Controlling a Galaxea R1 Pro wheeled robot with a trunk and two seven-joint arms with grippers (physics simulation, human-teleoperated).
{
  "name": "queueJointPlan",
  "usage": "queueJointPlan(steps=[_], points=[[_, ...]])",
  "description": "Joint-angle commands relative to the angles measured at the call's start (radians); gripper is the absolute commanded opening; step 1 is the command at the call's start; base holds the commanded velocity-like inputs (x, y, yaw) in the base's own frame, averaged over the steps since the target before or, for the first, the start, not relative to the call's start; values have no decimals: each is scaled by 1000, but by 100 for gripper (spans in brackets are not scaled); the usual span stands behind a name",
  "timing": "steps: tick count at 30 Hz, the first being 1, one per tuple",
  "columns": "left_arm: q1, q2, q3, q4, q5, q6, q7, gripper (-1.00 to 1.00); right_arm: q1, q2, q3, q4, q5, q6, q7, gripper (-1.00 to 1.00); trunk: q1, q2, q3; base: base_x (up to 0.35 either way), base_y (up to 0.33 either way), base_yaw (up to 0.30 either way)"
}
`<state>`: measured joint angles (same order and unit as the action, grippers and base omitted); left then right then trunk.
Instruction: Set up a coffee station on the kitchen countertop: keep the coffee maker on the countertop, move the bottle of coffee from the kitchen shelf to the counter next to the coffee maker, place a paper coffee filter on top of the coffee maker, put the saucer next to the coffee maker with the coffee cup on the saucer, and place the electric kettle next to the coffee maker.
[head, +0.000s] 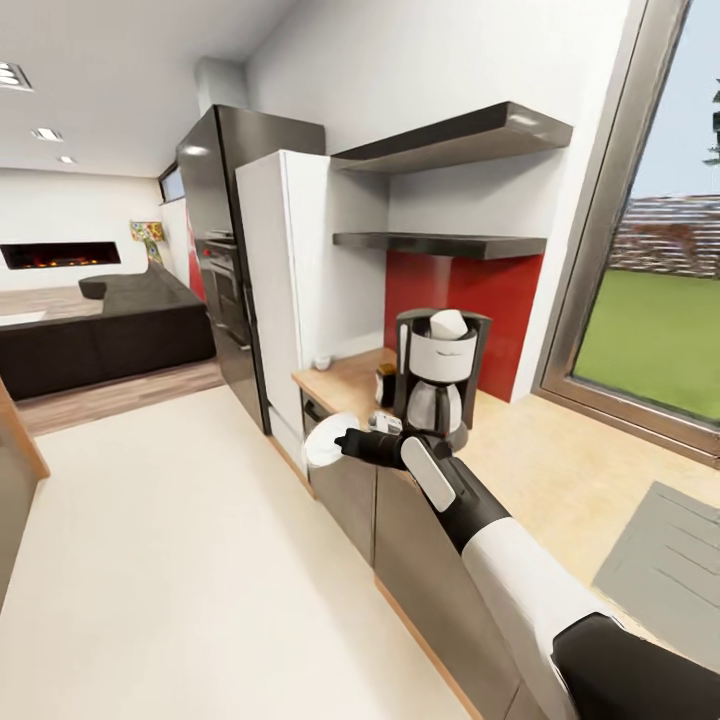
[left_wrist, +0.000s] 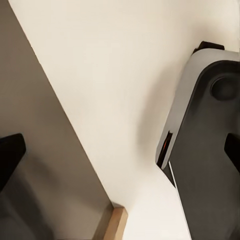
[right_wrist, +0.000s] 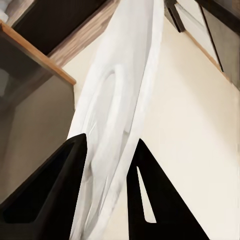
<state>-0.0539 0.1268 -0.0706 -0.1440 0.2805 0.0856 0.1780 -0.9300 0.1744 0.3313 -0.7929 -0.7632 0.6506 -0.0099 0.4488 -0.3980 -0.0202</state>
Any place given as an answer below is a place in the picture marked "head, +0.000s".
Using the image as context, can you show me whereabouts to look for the coffee cup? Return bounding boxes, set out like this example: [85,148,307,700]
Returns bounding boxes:
[315,354,332,371]

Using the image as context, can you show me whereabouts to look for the saucer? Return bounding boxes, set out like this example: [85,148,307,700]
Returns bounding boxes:
[304,413,359,468]

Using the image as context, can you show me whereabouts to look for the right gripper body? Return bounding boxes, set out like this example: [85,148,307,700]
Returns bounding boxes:
[340,428,388,466]

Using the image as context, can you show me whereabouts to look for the bottle of coffee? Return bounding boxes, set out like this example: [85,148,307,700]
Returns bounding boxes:
[375,363,397,411]

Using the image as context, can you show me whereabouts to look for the paper coffee filter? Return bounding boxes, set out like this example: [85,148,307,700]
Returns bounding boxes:
[430,309,467,341]

